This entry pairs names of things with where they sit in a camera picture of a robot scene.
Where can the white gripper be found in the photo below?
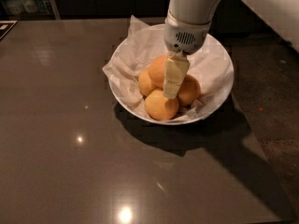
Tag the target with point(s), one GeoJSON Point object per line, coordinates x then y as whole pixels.
{"type": "Point", "coordinates": [184, 36]}

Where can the orange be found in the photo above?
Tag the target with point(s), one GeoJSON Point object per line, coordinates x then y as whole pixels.
{"type": "Point", "coordinates": [145, 84]}
{"type": "Point", "coordinates": [156, 70]}
{"type": "Point", "coordinates": [189, 91]}
{"type": "Point", "coordinates": [160, 107]}

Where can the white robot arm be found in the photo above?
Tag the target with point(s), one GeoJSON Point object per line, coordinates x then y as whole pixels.
{"type": "Point", "coordinates": [193, 11]}

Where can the white bowl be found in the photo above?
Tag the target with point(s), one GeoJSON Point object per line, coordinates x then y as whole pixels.
{"type": "Point", "coordinates": [215, 56]}

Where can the white crumpled paper liner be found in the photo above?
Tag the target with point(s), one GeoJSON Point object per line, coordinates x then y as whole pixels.
{"type": "Point", "coordinates": [137, 56]}

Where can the clear plastic containers on shelf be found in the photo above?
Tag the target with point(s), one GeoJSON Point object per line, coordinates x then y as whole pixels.
{"type": "Point", "coordinates": [26, 7]}

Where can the black and white mat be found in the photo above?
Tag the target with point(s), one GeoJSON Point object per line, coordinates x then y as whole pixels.
{"type": "Point", "coordinates": [5, 27]}

